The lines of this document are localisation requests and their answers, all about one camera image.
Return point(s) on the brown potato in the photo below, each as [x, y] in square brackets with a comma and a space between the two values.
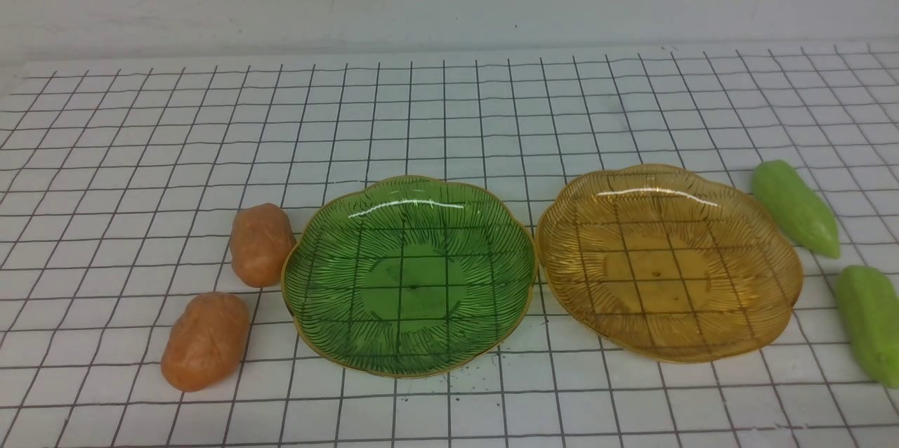
[260, 242]
[207, 342]

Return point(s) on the green bitter gourd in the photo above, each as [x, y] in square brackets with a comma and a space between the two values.
[868, 307]
[798, 210]

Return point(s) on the green glass plate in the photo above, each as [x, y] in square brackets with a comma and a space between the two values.
[410, 277]

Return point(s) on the amber glass plate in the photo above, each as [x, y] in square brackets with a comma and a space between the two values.
[669, 265]

